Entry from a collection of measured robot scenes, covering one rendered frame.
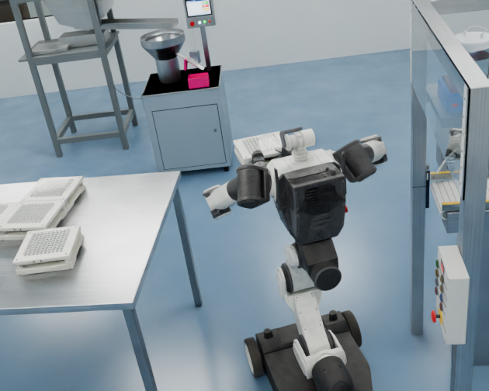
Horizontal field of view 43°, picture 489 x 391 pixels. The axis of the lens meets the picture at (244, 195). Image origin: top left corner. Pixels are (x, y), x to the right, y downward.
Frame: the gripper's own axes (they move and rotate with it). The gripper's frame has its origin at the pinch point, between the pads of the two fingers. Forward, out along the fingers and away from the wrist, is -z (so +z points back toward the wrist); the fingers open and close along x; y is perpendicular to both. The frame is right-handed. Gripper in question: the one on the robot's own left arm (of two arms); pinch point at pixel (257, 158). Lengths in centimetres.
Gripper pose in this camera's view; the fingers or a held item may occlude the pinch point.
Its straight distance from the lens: 296.5
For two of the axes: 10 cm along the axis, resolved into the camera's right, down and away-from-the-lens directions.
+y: 9.9, -1.6, 0.4
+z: 1.1, 5.1, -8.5
